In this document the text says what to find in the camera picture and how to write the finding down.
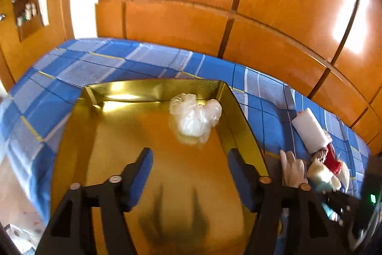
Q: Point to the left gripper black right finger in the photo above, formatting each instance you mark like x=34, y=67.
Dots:
x=308, y=228

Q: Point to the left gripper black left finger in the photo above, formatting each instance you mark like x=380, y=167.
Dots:
x=70, y=229

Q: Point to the white sock with teal band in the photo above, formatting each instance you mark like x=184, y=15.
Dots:
x=293, y=170

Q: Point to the white foam sponge block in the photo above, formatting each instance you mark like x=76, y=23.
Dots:
x=310, y=131

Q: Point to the white plastic bag bundle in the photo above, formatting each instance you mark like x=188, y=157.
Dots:
x=191, y=121

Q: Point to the red santa sock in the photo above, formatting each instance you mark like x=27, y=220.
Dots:
x=331, y=162

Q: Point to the mauve hair scrunchie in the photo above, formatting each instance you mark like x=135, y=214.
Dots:
x=320, y=155

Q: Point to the gold rectangular tray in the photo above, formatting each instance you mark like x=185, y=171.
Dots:
x=189, y=204

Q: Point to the blue plaid bed sheet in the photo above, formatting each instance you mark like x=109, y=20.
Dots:
x=34, y=114

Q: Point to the wooden door with shelf niche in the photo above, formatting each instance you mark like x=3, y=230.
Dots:
x=31, y=28

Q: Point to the wooden wardrobe wall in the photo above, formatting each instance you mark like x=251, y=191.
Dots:
x=328, y=50

